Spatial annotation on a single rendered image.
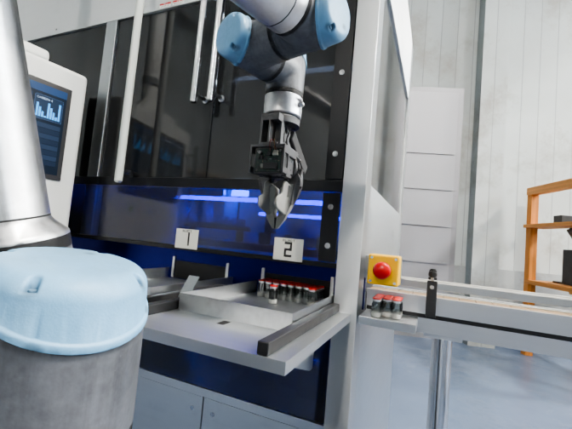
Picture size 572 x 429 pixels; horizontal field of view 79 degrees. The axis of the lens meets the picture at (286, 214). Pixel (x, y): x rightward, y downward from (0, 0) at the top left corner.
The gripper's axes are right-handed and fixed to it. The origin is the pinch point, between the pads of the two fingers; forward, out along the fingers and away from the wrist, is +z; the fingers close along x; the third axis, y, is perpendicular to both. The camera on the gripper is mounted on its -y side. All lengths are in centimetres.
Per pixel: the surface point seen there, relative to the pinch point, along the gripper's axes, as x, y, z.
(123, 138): -65, -17, -24
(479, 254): 76, -402, 2
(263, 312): -0.1, 2.2, 17.3
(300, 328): 8.0, 3.2, 18.6
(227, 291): -19.8, -15.9, 18.1
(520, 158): 117, -433, -119
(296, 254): -4.6, -23.6, 7.1
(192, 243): -38.7, -23.6, 7.0
